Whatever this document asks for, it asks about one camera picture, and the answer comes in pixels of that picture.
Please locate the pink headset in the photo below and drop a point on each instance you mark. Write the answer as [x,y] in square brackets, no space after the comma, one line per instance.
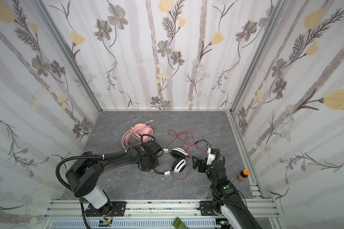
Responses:
[141,132]

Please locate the white black headset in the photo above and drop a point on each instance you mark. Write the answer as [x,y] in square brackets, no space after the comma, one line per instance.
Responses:
[179,164]

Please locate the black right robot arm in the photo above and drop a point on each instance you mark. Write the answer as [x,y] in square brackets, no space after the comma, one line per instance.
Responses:
[227,200]

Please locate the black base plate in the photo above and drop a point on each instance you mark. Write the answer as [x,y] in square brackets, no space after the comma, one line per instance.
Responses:
[118,208]
[207,208]

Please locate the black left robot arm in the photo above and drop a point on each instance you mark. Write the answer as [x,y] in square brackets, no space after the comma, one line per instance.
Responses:
[80,174]

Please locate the aluminium mounting rail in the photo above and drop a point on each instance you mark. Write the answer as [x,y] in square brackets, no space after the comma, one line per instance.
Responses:
[139,214]

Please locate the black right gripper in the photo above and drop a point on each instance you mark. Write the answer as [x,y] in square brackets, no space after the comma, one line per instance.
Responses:
[202,165]

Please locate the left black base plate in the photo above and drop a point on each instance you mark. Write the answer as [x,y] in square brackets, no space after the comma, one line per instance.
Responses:
[118,208]

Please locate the small brown orange-capped bottle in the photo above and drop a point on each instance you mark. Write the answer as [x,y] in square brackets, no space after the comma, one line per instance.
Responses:
[242,175]

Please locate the green circuit board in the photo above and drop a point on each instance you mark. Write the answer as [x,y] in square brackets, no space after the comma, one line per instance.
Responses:
[178,224]

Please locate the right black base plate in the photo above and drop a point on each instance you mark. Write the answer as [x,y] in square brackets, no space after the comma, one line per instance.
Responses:
[207,208]

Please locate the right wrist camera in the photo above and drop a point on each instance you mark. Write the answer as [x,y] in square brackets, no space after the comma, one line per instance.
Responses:
[212,154]

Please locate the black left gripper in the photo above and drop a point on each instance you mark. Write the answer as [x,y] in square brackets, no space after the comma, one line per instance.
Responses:
[156,153]

